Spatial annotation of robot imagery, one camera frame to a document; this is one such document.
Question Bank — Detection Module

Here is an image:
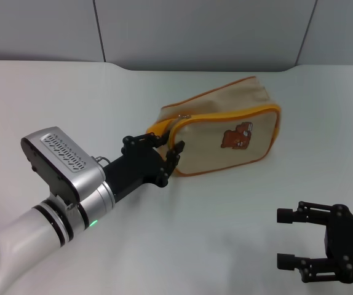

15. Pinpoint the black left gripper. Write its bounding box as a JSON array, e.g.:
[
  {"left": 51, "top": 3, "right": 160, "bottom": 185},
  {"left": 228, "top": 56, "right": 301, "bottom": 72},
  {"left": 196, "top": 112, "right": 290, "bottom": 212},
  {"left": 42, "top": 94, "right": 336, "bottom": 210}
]
[{"left": 103, "top": 132, "right": 186, "bottom": 204}]

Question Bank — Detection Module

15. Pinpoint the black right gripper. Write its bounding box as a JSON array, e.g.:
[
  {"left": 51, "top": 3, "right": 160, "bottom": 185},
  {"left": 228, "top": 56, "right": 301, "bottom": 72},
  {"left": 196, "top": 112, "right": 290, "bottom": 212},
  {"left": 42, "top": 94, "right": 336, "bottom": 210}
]
[{"left": 276, "top": 200, "right": 353, "bottom": 284}]

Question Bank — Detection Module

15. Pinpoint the beige food bag yellow trim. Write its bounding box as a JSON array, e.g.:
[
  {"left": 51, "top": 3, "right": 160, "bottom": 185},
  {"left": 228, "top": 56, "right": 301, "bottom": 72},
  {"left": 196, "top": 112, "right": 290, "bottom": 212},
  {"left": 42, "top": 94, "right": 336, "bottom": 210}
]
[{"left": 145, "top": 76, "right": 282, "bottom": 178}]

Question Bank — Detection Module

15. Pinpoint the grey left gripper cable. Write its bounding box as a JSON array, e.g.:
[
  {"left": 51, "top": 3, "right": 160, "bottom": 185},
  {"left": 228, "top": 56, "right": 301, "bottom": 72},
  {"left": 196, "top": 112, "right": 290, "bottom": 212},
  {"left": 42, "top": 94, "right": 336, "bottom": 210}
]
[{"left": 91, "top": 155, "right": 111, "bottom": 166}]

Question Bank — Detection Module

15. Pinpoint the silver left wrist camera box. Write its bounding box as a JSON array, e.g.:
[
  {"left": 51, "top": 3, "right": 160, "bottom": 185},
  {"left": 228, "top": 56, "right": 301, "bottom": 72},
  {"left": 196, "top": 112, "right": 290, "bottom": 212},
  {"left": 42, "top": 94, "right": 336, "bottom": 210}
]
[{"left": 20, "top": 126, "right": 106, "bottom": 205}]

